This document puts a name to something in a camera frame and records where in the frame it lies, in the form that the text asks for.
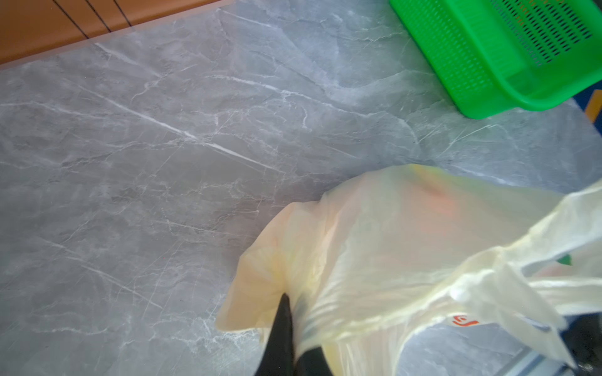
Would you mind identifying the translucent yellowish plastic bag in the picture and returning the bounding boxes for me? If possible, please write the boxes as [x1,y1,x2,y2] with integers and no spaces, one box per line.
[216,164,601,375]

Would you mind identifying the green plastic basket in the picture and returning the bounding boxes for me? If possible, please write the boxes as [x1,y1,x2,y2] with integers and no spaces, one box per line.
[392,0,601,119]

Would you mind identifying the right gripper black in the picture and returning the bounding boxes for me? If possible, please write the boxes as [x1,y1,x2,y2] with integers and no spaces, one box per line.
[562,313,601,376]

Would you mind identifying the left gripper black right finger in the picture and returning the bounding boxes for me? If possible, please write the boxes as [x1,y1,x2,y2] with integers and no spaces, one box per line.
[295,347,333,376]

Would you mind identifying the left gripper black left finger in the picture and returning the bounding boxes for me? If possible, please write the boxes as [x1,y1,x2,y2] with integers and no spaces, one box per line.
[255,294,295,376]

